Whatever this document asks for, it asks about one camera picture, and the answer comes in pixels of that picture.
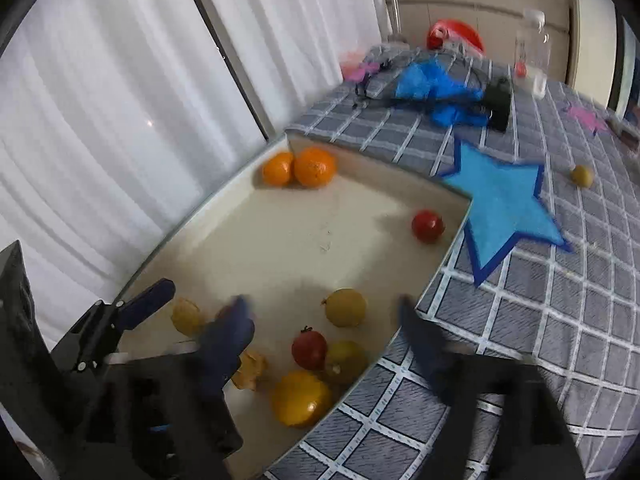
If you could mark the yellow orange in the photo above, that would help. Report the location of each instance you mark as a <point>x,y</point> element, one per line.
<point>300,399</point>

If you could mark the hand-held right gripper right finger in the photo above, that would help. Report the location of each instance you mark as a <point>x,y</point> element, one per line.
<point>425,355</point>

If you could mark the red tomato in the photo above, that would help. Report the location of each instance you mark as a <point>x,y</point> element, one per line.
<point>428,226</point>
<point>309,349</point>

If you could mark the red plastic chair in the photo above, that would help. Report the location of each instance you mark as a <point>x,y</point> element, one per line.
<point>455,35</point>

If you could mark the large mandarin orange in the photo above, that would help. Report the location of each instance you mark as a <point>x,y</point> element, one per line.
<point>315,166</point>

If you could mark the small dark flat object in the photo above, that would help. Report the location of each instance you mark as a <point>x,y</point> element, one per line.
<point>625,128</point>

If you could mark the small orange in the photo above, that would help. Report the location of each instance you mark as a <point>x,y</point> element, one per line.
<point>278,170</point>

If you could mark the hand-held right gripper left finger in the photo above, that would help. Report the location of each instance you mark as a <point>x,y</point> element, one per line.
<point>232,330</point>

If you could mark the blue plastic bag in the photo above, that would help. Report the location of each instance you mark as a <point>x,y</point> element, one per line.
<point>435,90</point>

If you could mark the yellow-green round fruit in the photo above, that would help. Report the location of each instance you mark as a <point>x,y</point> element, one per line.
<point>347,360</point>
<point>345,307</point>

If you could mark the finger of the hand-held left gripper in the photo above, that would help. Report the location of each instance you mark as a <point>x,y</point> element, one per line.
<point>145,305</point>

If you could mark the white cardboard box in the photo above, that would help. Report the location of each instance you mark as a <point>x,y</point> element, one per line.
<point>300,250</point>

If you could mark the clear plastic bottle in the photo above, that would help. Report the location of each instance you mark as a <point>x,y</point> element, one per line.
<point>532,52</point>

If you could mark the white curtain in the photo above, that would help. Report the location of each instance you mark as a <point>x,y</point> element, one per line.
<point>125,85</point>

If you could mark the small yellow round fruit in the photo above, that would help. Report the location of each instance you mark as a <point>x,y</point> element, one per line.
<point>582,176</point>

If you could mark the pink cloth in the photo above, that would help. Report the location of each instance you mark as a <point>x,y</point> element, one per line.
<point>357,67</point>

